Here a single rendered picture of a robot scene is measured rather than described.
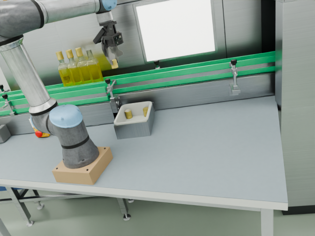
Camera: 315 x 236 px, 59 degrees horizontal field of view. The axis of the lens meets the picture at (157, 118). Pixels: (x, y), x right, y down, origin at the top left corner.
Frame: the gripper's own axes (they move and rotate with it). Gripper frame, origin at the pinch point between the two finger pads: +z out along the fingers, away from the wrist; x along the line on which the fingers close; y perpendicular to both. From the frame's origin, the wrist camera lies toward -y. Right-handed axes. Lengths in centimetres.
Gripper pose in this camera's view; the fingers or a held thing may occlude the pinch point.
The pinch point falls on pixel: (113, 61)
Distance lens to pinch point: 151.0
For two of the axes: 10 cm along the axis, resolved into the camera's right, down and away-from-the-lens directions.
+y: 8.1, 1.2, -5.7
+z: 1.9, 8.8, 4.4
